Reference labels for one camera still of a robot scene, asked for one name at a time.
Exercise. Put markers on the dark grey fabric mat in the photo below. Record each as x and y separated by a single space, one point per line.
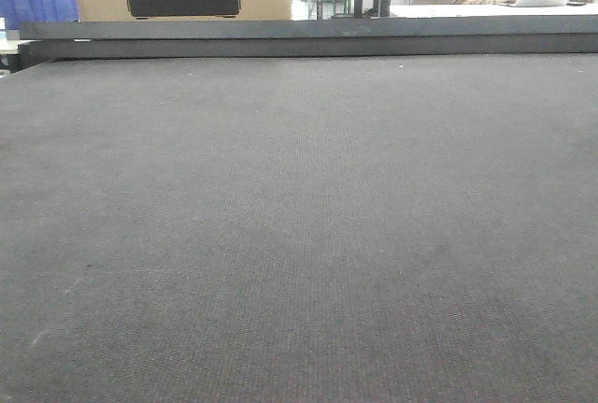
401 229

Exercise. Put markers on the white background table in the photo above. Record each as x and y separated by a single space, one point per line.
461 11

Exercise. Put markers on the black foam board lower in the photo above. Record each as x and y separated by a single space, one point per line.
37 52

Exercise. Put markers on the black foam board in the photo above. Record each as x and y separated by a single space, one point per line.
496 25
37 52

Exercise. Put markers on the blue plastic crate background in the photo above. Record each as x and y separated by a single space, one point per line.
15 12

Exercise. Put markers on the black foam board upper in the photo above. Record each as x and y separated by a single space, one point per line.
496 25

